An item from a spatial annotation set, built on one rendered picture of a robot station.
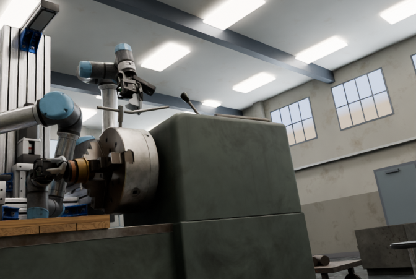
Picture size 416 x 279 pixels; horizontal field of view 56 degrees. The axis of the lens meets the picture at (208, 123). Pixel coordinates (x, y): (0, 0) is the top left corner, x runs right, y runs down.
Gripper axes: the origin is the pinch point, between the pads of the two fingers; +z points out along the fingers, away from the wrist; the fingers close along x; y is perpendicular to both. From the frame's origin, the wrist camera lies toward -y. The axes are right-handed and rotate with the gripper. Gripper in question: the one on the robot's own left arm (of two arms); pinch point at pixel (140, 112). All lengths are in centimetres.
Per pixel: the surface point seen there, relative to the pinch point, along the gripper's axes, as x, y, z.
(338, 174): -511, -904, -232
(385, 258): -248, -515, 45
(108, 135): 1.7, 16.5, 13.4
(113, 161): 10.1, 19.8, 28.8
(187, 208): 13.6, -1.9, 47.7
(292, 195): 14, -53, 45
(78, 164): 1.1, 28.3, 25.1
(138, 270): 4, 15, 63
